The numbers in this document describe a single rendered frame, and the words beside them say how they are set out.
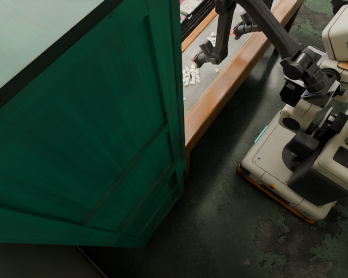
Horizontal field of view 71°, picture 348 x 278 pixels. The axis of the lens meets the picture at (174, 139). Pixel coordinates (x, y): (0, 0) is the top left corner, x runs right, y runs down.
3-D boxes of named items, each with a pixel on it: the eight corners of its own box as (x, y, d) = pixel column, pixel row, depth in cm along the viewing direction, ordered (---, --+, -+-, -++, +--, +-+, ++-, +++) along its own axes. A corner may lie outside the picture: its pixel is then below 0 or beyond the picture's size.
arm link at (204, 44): (217, 64, 130) (227, 54, 132) (206, 46, 124) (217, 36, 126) (204, 64, 140) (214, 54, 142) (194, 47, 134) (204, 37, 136)
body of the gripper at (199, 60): (191, 59, 143) (200, 58, 137) (201, 48, 146) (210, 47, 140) (197, 68, 146) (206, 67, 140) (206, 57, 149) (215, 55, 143)
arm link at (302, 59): (312, 80, 92) (321, 71, 93) (299, 59, 89) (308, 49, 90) (293, 83, 101) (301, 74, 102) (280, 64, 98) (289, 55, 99)
